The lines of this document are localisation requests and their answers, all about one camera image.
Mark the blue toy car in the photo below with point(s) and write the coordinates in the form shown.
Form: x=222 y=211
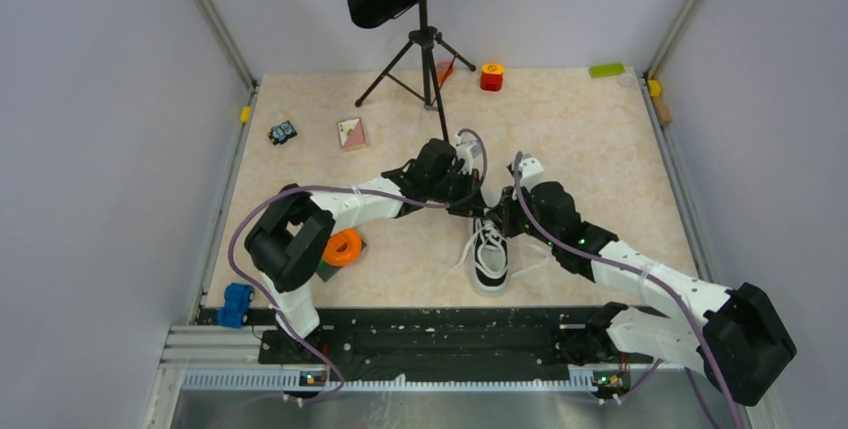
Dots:
x=237 y=300

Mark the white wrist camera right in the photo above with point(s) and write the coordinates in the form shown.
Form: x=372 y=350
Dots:
x=528 y=170

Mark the black white sneaker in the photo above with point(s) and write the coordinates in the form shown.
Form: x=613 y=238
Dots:
x=488 y=250

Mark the small black blue toy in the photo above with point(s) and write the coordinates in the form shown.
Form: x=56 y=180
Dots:
x=281 y=133

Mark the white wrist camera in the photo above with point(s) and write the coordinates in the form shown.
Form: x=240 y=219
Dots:
x=467 y=149
x=528 y=170

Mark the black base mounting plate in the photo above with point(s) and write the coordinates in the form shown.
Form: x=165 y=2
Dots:
x=452 y=344

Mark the grey base plate green block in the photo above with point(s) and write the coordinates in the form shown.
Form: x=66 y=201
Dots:
x=326 y=271

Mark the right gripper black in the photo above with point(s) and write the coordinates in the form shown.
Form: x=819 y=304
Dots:
x=503 y=213

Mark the yellow clip left rail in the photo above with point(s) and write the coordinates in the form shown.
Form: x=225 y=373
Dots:
x=245 y=115

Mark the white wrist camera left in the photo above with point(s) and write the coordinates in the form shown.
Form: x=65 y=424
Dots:
x=467 y=149

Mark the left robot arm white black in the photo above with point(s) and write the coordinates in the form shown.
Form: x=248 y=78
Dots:
x=291 y=231

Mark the red yellow button block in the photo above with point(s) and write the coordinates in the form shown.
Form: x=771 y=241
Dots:
x=492 y=77

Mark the wooden block right rail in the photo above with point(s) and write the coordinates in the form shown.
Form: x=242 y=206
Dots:
x=663 y=112

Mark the yellow corner clip right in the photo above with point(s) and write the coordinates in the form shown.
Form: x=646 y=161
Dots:
x=654 y=88

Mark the white slotted cable duct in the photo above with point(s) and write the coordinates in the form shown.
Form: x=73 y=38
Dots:
x=291 y=380

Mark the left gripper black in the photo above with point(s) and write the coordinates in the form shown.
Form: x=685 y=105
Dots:
x=472 y=202

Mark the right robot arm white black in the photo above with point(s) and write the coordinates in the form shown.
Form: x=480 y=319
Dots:
x=733 y=336

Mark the orange ring toy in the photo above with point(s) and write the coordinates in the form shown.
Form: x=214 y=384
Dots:
x=343 y=248

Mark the orange plastic cup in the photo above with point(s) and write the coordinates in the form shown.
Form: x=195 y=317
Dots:
x=444 y=69

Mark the lime green block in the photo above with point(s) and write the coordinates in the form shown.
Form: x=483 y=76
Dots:
x=607 y=70

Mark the pink white card box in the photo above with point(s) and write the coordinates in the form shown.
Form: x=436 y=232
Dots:
x=352 y=134

